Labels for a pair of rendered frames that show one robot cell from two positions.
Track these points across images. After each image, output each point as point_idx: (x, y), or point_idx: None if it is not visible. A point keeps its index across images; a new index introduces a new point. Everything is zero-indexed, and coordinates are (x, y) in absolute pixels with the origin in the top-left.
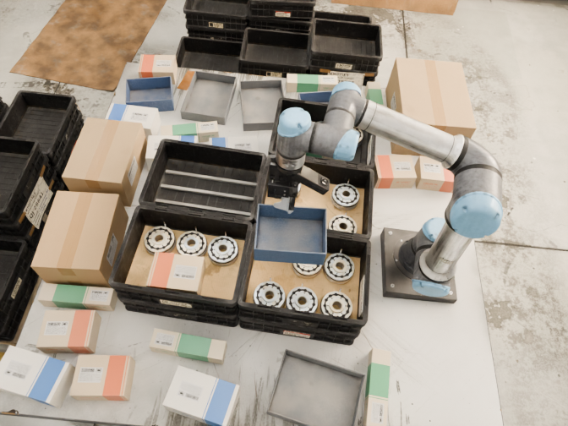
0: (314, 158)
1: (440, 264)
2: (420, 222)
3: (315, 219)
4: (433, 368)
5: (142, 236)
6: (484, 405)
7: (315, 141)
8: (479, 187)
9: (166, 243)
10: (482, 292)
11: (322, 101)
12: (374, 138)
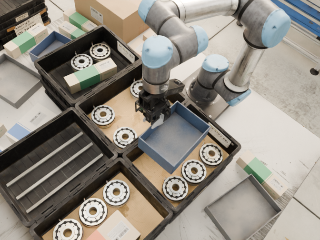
0: (104, 82)
1: (247, 78)
2: (179, 72)
3: (171, 114)
4: (264, 137)
5: None
6: (297, 131)
7: (183, 52)
8: (269, 9)
9: (76, 229)
10: None
11: (46, 47)
12: (121, 41)
